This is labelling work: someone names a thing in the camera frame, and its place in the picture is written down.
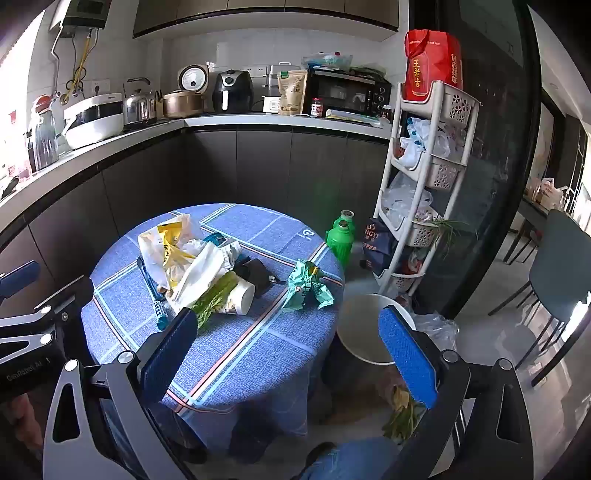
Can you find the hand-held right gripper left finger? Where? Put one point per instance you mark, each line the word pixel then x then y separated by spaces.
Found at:
pixel 168 355

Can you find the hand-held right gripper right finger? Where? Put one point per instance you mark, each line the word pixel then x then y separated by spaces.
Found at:
pixel 406 355

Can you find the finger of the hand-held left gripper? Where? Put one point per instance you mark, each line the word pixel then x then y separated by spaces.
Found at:
pixel 69 295
pixel 18 279

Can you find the white trash bin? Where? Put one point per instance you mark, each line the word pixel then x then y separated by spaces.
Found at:
pixel 364 327

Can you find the green leafy vegetable scrap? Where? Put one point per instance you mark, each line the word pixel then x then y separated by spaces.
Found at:
pixel 210 300

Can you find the white paper bag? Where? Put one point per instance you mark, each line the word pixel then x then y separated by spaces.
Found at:
pixel 198 272

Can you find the grey packet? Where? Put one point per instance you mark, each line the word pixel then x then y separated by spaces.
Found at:
pixel 240 295

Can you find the yellow white plastic bag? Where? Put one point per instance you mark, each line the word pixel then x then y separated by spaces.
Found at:
pixel 166 249

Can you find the dark wallet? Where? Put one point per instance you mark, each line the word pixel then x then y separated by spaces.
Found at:
pixel 256 274

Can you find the green wrapper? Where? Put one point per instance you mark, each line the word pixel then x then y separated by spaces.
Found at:
pixel 307 286

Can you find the teal snack packet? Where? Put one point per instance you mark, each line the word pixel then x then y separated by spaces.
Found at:
pixel 217 239

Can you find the clear plastic bag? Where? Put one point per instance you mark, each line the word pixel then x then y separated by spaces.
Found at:
pixel 434 327

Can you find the green vegetable leaves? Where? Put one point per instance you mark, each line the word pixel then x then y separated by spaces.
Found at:
pixel 401 410

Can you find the round table blue cloth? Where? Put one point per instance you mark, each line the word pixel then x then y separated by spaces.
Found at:
pixel 258 350

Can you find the navy printed bag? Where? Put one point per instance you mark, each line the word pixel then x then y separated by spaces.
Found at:
pixel 378 244

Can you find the person's blue jeans leg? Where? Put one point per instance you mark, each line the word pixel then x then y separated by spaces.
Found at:
pixel 351 461

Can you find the green thermos bottle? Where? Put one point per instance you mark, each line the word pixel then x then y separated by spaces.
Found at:
pixel 347 214
pixel 339 244

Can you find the green scallion plant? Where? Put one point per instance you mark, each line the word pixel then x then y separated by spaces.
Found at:
pixel 450 228

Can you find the glass jar red lid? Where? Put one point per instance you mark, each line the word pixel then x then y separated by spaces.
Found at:
pixel 41 134

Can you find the clear plastic bags bundle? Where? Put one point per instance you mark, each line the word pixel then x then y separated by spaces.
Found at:
pixel 406 198

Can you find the teal dining chair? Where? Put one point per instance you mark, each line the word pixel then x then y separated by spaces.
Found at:
pixel 554 263

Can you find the white black cooking appliance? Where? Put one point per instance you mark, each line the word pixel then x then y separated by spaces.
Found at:
pixel 92 120

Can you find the dark dining table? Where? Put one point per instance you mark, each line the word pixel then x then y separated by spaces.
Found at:
pixel 535 207

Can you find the steel kettle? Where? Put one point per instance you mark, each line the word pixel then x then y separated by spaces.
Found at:
pixel 138 104

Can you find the dark kitchen counter cabinet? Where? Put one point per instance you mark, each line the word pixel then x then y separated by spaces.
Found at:
pixel 258 170

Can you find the white storage rack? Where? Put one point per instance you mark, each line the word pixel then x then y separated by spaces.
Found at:
pixel 397 138

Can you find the white plastic bags bundle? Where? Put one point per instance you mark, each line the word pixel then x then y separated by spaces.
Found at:
pixel 425 138

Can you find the gold cooking pot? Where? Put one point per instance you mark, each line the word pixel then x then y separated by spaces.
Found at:
pixel 182 104

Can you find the black framed glass door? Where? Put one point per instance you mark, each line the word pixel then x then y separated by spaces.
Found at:
pixel 498 138

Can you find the foil wrap box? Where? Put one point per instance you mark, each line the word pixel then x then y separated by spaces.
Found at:
pixel 351 115

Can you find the black air fryer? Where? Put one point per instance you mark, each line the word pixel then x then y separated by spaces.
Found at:
pixel 231 90

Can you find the small red jar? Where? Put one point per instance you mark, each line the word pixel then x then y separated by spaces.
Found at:
pixel 316 106

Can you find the black toaster oven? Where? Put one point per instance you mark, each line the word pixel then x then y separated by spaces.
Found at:
pixel 351 90

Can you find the kraft paper food bag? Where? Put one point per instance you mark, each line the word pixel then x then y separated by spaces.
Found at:
pixel 293 92

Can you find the white steamer appliance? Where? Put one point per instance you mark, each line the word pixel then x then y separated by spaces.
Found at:
pixel 272 87

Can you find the red gift bag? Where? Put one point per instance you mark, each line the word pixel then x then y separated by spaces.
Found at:
pixel 434 60

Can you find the plastic bag with green print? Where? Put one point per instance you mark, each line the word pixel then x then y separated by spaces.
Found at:
pixel 328 60

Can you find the dark upper cabinet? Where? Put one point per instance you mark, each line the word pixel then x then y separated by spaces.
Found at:
pixel 263 14

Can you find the wall water heater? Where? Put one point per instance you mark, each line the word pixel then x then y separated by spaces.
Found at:
pixel 81 14

